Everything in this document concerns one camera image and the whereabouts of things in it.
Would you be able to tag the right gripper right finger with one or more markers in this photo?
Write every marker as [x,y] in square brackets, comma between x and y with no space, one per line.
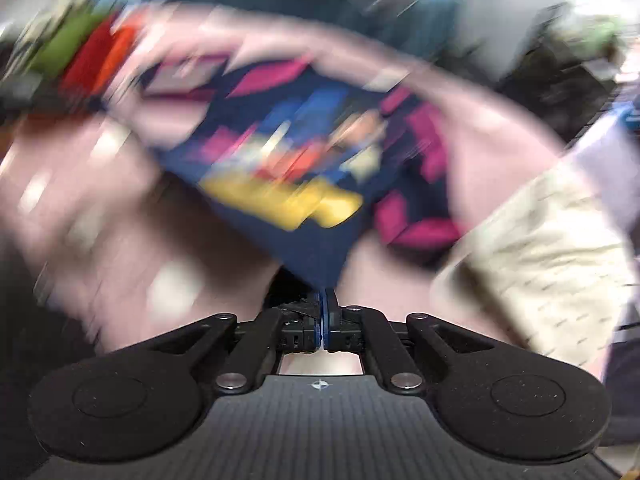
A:
[342,330]

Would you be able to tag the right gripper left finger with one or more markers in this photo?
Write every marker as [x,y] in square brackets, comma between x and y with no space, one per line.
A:
[300,331]

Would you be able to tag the navy cartoon print shirt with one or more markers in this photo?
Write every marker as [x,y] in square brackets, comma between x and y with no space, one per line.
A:
[297,160]

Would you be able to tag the red orange folded clothes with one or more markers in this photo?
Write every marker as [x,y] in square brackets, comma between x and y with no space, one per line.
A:
[99,58]

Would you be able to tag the pink bed sheet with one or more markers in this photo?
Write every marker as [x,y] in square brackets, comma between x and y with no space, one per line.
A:
[96,224]

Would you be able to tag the cream dotted garment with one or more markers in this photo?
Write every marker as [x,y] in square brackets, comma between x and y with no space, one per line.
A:
[548,270]

